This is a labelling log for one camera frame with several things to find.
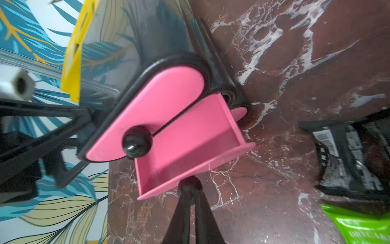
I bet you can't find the pink top drawer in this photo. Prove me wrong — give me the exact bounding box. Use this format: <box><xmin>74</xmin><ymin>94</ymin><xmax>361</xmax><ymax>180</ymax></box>
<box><xmin>85</xmin><ymin>67</ymin><xmax>205</xmax><ymax>162</ymax></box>

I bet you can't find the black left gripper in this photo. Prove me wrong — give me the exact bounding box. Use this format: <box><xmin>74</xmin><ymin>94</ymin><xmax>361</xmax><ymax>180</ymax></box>
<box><xmin>1</xmin><ymin>99</ymin><xmax>92</xmax><ymax>206</ymax></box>

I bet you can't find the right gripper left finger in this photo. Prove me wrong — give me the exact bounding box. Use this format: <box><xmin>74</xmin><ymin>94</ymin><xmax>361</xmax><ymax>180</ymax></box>
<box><xmin>161</xmin><ymin>180</ymin><xmax>195</xmax><ymax>244</ymax></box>

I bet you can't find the pink drawer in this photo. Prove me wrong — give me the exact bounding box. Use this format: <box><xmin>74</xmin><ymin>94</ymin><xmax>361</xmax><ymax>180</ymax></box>
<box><xmin>85</xmin><ymin>67</ymin><xmax>205</xmax><ymax>162</ymax></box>
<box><xmin>135</xmin><ymin>94</ymin><xmax>255</xmax><ymax>200</ymax></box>

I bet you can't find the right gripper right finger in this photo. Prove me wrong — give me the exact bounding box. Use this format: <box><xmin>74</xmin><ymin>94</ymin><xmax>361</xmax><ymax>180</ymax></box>
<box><xmin>194</xmin><ymin>187</ymin><xmax>225</xmax><ymax>244</ymax></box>

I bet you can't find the black drawer cabinet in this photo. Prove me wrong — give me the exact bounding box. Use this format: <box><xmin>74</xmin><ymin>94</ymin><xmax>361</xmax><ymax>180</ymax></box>
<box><xmin>78</xmin><ymin>1</ymin><xmax>250</xmax><ymax>162</ymax></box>

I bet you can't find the yellow black toolbox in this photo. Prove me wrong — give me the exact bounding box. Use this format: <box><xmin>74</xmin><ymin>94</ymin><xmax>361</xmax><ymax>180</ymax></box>
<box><xmin>61</xmin><ymin>0</ymin><xmax>101</xmax><ymax>103</ymax></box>

